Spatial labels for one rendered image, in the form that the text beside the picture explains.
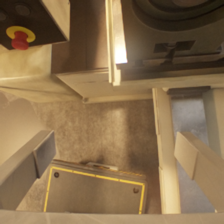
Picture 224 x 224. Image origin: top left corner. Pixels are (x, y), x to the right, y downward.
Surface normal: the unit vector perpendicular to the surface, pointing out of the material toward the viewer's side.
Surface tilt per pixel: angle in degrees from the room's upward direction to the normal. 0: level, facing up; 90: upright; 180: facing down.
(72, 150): 0
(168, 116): 0
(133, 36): 90
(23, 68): 0
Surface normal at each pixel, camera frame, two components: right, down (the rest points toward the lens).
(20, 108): -0.13, -0.15
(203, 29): 0.04, 0.99
